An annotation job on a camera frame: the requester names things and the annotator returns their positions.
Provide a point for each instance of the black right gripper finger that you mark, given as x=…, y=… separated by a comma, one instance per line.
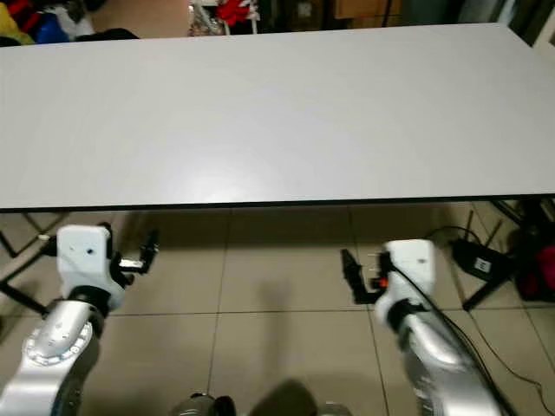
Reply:
x=377, y=257
x=353, y=273

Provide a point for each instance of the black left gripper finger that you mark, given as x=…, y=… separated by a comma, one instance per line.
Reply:
x=153, y=245

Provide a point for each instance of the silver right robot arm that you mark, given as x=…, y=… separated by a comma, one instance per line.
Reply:
x=442, y=364

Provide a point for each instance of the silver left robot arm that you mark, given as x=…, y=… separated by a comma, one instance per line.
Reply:
x=52, y=355

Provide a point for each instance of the black metal table leg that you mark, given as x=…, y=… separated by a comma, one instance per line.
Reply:
x=30, y=290
x=507, y=277

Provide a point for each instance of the black box with white label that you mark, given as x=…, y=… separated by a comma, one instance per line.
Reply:
x=481, y=260

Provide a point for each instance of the dark red bag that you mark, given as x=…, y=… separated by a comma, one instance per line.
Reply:
x=539, y=273

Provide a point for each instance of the robot left leg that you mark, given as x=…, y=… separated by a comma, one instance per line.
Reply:
x=201, y=406

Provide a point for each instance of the blue cloth item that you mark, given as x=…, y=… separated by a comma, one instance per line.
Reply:
x=50, y=30

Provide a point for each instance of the red cloth on rack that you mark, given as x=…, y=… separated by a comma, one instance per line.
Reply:
x=236, y=10

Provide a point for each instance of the brown cardboard box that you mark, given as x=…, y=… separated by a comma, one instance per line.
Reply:
x=366, y=8

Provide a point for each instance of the yellow cloth item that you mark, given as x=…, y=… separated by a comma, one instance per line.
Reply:
x=13, y=28

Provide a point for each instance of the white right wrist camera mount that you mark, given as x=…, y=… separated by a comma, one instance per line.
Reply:
x=412, y=260

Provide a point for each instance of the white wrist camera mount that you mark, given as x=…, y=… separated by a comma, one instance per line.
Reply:
x=82, y=260
x=412, y=260

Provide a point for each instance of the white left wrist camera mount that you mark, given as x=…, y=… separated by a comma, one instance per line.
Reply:
x=82, y=260

